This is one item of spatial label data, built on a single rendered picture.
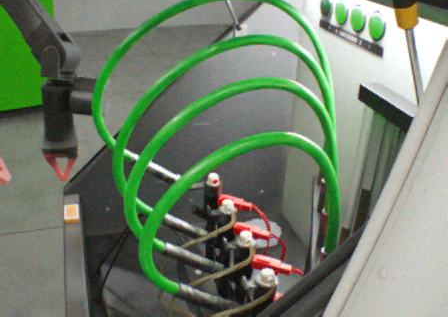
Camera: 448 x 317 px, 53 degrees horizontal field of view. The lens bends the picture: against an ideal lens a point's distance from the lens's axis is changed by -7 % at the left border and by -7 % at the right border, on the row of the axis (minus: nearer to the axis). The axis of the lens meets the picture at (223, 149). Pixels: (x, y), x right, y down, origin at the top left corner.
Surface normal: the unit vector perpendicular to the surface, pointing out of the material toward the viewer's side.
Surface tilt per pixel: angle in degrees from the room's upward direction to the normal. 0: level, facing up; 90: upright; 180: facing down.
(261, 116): 90
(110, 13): 90
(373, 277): 76
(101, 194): 90
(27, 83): 90
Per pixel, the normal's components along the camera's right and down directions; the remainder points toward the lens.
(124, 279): 0.04, -0.90
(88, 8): 0.34, 0.43
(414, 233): -0.92, -0.13
